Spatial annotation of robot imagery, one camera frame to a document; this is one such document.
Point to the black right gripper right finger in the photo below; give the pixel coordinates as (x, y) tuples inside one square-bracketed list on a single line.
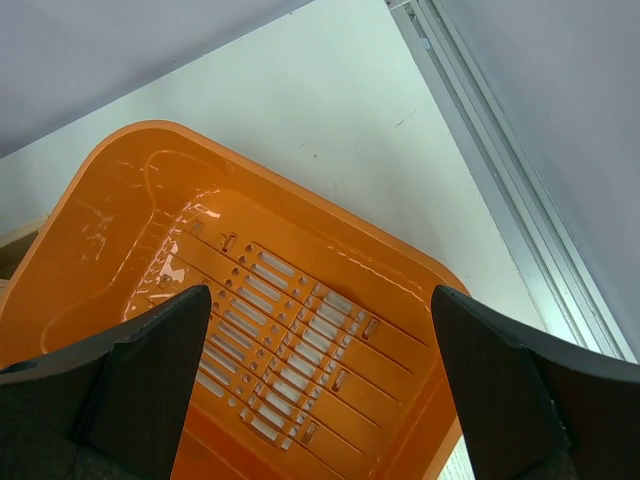
[(533, 406)]

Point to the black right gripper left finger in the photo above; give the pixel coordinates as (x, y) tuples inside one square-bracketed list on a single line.
[(111, 406)]

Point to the orange plastic basket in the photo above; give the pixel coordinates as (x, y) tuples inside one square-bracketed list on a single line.
[(320, 360)]

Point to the aluminium frame rail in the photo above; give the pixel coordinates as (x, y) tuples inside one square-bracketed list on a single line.
[(561, 288)]

